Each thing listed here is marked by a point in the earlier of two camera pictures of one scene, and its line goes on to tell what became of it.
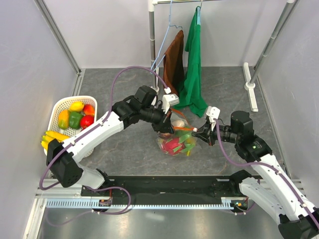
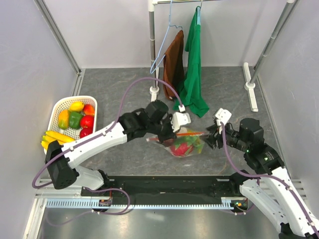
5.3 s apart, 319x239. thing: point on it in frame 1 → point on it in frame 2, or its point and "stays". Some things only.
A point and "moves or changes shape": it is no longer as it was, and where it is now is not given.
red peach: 89,109 stays
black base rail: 169,186 stays
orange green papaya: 63,119 stays
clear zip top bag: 183,141 moves or changes shape
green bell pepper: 75,120 stays
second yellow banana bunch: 50,135 stays
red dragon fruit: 174,146 moves or changes shape
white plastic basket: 63,103 stays
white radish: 178,123 moves or changes shape
